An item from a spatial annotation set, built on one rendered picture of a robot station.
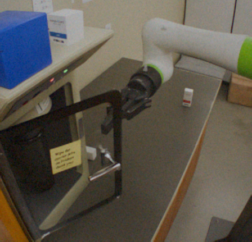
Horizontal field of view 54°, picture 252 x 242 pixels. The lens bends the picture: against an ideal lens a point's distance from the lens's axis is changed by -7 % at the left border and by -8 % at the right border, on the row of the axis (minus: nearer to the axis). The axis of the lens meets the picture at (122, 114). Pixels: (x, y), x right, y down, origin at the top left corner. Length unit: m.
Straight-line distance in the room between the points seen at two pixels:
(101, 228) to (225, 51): 0.64
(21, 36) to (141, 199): 0.70
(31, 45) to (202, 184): 2.01
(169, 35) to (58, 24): 0.40
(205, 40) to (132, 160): 0.55
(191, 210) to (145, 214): 1.21
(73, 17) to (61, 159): 0.32
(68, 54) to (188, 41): 0.41
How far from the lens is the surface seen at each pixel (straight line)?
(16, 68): 0.40
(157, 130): 1.20
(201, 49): 0.78
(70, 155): 0.63
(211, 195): 2.22
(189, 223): 2.02
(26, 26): 0.40
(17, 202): 0.67
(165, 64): 0.90
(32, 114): 0.65
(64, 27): 0.52
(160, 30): 0.85
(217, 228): 2.04
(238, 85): 3.25
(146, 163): 1.05
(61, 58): 0.47
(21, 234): 0.60
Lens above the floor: 1.69
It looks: 36 degrees down
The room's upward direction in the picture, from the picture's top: straight up
